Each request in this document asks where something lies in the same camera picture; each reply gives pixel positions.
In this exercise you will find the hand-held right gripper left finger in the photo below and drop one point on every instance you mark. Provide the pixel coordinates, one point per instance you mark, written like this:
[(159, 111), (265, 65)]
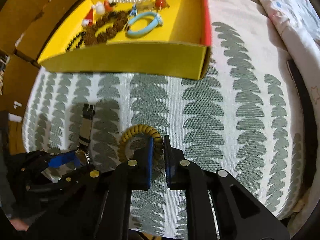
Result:
[(150, 160)]

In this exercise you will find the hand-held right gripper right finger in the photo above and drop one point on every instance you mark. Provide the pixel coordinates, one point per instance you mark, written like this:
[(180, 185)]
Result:
[(167, 160)]

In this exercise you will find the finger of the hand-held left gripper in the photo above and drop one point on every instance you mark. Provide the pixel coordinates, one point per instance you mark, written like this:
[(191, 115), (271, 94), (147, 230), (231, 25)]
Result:
[(62, 160), (70, 180)]

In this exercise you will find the yellow cardboard box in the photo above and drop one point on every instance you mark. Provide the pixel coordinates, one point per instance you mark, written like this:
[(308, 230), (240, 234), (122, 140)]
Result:
[(125, 57)]

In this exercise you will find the red and white hair clip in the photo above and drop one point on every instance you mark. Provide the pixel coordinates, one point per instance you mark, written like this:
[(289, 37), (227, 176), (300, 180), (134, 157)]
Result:
[(88, 17)]

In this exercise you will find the small blue hair clip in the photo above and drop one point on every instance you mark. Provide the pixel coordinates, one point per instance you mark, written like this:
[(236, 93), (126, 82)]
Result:
[(133, 10)]

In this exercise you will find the red bead charm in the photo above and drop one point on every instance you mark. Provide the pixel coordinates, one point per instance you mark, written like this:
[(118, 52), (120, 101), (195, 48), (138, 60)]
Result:
[(161, 2)]

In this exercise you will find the white leaf patterned blanket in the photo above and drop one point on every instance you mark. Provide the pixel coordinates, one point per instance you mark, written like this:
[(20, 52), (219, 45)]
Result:
[(212, 130)]

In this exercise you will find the wooden wardrobe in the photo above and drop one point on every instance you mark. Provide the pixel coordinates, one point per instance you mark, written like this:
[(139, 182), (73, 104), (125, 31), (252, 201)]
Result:
[(25, 17)]

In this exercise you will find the plush chick hair clip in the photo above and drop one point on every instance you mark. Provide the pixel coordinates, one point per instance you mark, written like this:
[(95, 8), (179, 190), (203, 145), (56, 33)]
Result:
[(100, 7)]

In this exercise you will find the pale printed quilt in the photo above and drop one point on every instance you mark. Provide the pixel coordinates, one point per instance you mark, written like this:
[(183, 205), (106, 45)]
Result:
[(287, 10)]

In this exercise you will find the black bed frame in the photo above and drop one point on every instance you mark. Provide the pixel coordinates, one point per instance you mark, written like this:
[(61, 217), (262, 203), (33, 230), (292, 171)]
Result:
[(302, 100)]

